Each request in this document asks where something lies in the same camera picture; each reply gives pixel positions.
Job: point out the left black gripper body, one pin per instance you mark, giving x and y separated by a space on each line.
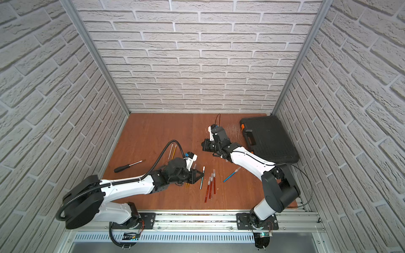
190 174

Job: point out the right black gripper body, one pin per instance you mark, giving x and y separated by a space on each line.
211 146

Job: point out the green carving knife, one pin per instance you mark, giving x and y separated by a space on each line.
202 178

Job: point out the blue carving knife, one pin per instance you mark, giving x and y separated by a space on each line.
233 173

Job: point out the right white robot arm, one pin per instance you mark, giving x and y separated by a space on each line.
279 186

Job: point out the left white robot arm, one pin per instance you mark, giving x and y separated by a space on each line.
95 200

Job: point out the red carving knife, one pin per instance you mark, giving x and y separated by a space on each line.
208 189
211 187
214 181

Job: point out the black plastic tool case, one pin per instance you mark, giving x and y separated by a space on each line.
267 139

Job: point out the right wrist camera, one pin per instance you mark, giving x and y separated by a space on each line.
211 138

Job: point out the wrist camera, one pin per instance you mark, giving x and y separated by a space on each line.
211 138
190 158

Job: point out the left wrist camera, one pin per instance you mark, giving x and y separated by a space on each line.
190 158

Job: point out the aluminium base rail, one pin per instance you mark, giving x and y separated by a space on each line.
203 231

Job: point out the black handled screwdriver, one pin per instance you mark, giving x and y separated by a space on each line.
125 167

